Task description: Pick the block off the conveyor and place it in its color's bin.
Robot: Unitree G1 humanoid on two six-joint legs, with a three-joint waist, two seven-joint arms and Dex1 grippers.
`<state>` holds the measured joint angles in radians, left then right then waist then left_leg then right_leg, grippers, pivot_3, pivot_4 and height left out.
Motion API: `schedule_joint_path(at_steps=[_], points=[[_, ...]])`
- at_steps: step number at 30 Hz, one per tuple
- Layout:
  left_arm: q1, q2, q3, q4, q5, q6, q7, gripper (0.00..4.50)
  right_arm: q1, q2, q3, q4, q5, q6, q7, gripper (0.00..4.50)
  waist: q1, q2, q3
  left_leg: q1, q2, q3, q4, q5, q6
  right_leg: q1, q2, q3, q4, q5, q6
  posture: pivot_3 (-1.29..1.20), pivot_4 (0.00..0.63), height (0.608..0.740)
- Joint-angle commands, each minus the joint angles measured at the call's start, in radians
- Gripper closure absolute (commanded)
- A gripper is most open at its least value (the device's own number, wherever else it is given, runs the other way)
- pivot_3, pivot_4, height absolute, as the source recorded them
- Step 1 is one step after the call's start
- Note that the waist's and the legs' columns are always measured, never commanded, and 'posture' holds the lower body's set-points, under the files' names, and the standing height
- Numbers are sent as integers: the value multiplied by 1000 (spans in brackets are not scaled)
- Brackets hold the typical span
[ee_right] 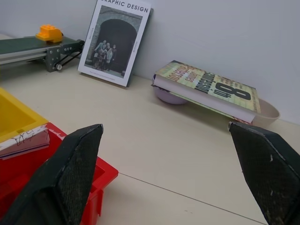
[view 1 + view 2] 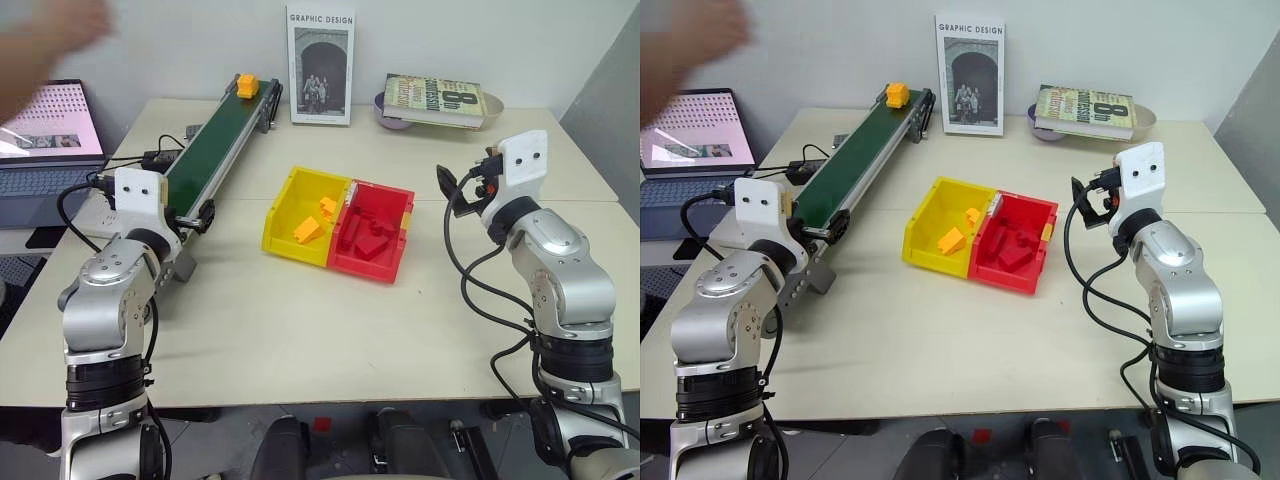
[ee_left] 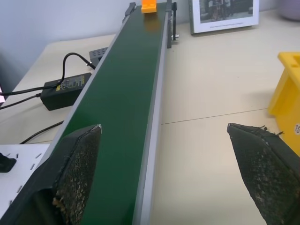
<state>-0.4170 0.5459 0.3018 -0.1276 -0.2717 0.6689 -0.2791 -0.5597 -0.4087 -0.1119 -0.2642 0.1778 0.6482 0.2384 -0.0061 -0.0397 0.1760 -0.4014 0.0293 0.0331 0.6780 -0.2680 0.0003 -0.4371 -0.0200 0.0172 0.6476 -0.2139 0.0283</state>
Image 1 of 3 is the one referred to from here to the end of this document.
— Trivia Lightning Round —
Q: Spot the yellow plastic bin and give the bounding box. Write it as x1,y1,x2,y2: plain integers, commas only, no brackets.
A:
0,87,49,143

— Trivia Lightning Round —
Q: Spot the beige bowl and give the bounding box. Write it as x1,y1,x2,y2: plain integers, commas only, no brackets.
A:
251,98,281,128

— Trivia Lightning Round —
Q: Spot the orange toy brick block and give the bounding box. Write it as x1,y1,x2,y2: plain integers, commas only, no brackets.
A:
35,24,64,44

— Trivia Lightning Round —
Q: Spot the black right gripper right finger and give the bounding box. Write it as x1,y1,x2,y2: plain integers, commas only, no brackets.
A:
227,121,300,225

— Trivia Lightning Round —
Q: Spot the lavender bowl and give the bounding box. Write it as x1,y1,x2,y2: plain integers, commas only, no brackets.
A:
152,74,188,105

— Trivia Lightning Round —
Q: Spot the yellow green hardcover book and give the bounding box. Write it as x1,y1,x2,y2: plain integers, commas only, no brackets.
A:
151,60,261,125

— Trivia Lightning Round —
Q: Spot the green belt conveyor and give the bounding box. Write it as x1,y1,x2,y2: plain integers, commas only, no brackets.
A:
0,35,85,73

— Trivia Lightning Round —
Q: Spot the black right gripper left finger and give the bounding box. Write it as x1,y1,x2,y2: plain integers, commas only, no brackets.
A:
0,123,104,225

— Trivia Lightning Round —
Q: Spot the white graphic design book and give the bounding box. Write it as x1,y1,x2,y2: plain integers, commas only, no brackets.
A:
77,0,154,88

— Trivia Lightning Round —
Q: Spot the red plastic bin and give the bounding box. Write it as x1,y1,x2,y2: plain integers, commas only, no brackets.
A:
0,122,119,225

